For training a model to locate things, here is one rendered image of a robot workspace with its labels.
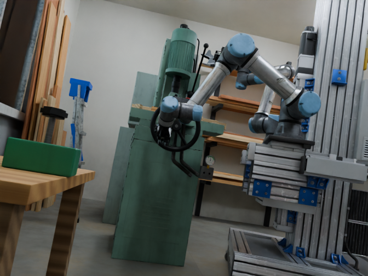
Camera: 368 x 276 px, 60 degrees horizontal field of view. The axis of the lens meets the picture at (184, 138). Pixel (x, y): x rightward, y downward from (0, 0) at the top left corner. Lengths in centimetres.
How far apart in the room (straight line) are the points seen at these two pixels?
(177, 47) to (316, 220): 135
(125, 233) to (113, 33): 330
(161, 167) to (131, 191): 23
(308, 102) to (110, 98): 329
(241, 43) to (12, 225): 131
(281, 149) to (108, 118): 312
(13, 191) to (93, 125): 408
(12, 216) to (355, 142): 179
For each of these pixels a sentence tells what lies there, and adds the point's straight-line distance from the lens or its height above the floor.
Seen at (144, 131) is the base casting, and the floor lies 77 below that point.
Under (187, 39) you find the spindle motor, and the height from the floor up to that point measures 143.
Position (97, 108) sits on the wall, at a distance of 449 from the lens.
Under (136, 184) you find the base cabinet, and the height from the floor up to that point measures 44.
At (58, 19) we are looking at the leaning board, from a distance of 378.
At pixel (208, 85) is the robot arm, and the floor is 101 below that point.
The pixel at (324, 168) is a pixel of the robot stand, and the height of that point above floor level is 69.
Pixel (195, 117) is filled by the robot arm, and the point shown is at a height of 82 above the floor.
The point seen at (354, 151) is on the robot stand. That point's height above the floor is 83.
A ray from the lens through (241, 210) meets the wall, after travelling 468.
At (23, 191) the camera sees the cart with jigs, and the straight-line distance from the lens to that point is 40.
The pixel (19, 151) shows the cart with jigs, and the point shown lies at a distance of 59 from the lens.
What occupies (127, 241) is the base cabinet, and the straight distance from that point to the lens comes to 202.
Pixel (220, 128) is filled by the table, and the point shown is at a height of 87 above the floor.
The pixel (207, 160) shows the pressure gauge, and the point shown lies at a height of 66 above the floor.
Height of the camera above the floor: 57
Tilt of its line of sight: 6 degrees up
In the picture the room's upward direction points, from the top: 10 degrees clockwise
